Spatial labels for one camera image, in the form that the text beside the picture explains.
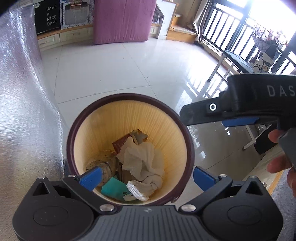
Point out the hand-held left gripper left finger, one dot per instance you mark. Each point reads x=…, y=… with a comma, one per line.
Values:
x=91, y=179

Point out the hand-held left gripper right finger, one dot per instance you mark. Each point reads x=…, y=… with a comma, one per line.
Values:
x=203, y=179

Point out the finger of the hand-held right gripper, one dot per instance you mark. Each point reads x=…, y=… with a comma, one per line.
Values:
x=198, y=113

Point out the clear plastic jar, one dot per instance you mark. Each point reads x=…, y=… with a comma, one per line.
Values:
x=104, y=162

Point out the teal plastic bag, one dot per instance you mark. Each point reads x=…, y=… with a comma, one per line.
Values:
x=113, y=187

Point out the yellow bin with dark rim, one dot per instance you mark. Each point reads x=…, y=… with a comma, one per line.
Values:
x=157, y=120

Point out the white plastic bag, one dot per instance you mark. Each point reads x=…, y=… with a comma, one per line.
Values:
x=138, y=188

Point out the white tissue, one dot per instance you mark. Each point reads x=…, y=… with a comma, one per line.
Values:
x=138, y=157

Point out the brown cardboard box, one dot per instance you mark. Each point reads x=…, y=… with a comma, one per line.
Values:
x=138, y=136

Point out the person's right hand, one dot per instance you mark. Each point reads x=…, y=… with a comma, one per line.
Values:
x=277, y=164

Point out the cartoon print cushion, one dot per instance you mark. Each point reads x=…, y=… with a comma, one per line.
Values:
x=263, y=63

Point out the dark folding stool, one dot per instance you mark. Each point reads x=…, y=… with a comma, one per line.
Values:
x=238, y=59

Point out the black balcony railing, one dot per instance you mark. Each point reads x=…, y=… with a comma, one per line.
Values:
x=233, y=25

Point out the wooden staircase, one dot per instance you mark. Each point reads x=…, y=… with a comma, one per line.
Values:
x=178, y=32

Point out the grey cloth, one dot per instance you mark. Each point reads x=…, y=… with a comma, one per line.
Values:
x=286, y=208

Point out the beige curtain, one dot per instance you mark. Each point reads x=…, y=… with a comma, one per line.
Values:
x=200, y=20

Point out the grey-top wooden table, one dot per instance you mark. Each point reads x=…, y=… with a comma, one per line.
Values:
x=20, y=92

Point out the pink folded mattress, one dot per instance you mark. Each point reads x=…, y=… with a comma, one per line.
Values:
x=122, y=20

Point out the low wooden drawer platform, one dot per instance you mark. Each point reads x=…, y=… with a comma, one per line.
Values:
x=64, y=37

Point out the perforated metal cabinet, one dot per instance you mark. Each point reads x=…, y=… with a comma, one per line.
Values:
x=76, y=14

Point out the black chalkboard sign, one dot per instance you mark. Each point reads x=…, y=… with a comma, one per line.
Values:
x=48, y=18

